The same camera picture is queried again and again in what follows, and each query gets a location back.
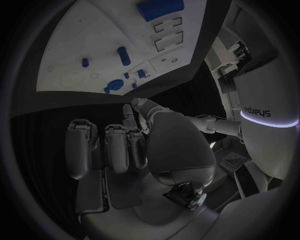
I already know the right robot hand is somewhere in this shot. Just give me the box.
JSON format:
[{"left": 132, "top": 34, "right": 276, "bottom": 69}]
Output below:
[{"left": 64, "top": 97, "right": 220, "bottom": 240}]

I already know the white task board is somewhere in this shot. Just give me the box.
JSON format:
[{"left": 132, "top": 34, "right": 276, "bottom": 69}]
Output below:
[{"left": 35, "top": 0, "right": 208, "bottom": 97}]

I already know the blue gear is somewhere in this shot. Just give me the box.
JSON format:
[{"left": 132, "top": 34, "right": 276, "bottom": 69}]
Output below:
[{"left": 106, "top": 78, "right": 125, "bottom": 92}]

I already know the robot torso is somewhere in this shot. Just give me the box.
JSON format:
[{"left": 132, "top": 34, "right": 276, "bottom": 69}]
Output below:
[{"left": 232, "top": 55, "right": 300, "bottom": 181}]

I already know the long blue cylinder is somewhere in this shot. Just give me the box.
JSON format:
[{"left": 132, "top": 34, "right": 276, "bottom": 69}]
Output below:
[{"left": 116, "top": 46, "right": 132, "bottom": 67}]

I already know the large blue block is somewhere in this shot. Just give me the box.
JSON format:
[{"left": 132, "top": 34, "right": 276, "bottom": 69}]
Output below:
[{"left": 136, "top": 0, "right": 185, "bottom": 23}]

